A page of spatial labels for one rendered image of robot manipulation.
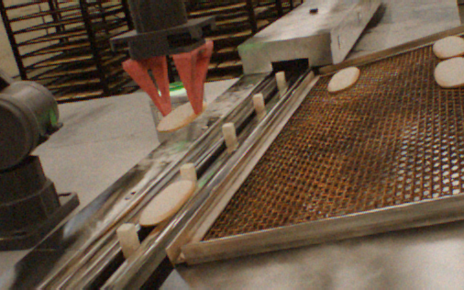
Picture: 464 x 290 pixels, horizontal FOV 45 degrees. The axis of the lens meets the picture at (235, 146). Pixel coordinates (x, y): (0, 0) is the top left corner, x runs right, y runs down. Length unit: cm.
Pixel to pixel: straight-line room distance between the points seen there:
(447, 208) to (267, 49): 77
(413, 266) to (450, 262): 2
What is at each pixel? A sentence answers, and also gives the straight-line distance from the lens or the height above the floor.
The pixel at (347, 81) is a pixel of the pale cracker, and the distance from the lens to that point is 71.
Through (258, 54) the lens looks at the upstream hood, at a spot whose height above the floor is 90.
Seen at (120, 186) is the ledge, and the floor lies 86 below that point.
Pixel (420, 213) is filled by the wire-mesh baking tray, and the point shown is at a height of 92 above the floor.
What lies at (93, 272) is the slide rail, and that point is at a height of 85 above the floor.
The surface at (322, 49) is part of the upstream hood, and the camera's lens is 104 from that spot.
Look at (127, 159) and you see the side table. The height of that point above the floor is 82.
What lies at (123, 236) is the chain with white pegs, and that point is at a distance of 52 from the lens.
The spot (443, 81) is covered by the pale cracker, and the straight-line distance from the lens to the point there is 58.
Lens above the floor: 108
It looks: 18 degrees down
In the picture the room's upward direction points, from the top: 12 degrees counter-clockwise
